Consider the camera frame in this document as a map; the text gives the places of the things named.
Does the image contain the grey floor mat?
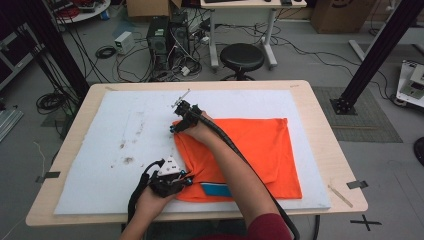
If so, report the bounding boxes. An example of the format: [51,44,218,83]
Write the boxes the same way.
[311,86,404,144]

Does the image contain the person's left hand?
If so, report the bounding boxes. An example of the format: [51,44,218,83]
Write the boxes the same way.
[134,185,178,222]

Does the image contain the black aluminium frame post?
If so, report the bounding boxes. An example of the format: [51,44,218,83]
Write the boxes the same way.
[329,0,424,116]
[19,0,91,101]

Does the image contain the black round base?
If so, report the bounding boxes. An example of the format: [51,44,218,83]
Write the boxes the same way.
[412,136,424,168]

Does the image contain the person's right hand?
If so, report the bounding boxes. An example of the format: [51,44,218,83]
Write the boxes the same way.
[180,111,218,147]

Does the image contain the white foam mat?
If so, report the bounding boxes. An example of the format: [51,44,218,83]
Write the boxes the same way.
[53,88,332,216]

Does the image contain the black computer tower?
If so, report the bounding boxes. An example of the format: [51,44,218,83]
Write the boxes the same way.
[146,16,171,72]

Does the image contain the grey metal rack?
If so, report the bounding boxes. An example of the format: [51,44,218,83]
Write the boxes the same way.
[0,22,45,92]

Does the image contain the light wooden table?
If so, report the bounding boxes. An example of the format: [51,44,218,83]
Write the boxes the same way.
[25,79,369,228]

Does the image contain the black open computer case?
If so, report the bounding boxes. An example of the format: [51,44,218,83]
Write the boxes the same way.
[168,12,191,65]

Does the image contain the plain cardboard box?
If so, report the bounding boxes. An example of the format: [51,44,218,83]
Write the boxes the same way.
[125,0,183,19]

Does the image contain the large printed cardboard box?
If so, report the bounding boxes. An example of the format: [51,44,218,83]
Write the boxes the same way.
[309,0,380,35]

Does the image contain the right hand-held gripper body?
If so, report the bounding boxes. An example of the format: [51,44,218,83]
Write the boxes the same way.
[171,88,203,132]

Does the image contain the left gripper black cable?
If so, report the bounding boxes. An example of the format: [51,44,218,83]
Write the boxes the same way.
[127,158,166,225]

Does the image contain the white desk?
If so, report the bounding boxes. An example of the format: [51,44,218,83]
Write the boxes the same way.
[199,0,308,71]

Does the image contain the black round stool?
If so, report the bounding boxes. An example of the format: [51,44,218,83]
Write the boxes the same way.
[219,42,266,82]

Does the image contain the thin wooden stick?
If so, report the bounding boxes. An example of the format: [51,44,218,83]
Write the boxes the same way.
[327,184,355,209]

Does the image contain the person's grey pants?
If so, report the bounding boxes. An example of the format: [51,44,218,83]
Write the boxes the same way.
[145,219,249,240]

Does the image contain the orange polo shirt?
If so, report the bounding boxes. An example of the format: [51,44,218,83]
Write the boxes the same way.
[172,116,304,204]

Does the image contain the round white table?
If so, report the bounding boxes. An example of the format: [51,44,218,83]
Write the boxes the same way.
[49,0,112,25]

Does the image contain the large black cable coil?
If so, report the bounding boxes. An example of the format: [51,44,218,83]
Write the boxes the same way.
[35,91,73,116]

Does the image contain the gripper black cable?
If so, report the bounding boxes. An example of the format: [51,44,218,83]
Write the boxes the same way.
[127,158,166,225]
[195,111,302,240]

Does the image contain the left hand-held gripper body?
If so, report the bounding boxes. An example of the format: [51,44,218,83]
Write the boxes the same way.
[147,156,188,199]

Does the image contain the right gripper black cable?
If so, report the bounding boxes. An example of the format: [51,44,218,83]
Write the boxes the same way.
[195,111,302,240]

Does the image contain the small white box device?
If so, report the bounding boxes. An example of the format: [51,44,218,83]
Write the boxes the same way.
[113,30,136,56]

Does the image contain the grey tape strip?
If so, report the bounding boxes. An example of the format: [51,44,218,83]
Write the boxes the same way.
[35,170,62,184]
[345,179,370,190]

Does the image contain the silver metal rails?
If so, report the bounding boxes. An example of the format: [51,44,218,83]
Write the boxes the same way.
[0,107,25,143]

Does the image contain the small black cable coil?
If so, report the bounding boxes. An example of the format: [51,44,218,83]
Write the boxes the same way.
[94,45,118,60]

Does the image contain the white equipment with circuit board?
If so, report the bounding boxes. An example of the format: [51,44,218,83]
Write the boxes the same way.
[394,59,424,110]

